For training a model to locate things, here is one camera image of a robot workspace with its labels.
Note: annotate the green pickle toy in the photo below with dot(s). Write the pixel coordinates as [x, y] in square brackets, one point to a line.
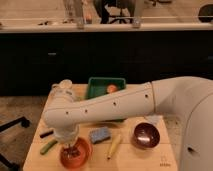
[48, 146]

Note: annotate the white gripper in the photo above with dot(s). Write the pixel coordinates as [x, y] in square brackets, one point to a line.
[68, 135]

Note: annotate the green plastic bin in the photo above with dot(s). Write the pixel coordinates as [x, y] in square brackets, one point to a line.
[97, 86]

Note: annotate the orange-red bowl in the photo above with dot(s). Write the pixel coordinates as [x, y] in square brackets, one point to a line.
[84, 146]

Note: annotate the dark purple bowl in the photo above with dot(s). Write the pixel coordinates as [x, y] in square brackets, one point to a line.
[145, 136]

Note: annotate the dark grapes bunch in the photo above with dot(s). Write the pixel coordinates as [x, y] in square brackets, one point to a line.
[72, 152]

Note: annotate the black marker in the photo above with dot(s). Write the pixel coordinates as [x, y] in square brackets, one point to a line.
[45, 134]

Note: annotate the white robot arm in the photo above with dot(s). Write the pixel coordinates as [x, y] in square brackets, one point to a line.
[189, 98]

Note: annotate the black cabinet counter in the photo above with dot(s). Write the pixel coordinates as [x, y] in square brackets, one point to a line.
[32, 58]

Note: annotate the yellow banana toy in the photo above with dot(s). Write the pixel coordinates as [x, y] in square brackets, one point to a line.
[114, 145]

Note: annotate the blue sponge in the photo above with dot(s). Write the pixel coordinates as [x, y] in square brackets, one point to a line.
[99, 135]

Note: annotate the orange fruit toy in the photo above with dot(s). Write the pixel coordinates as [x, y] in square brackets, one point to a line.
[111, 88]

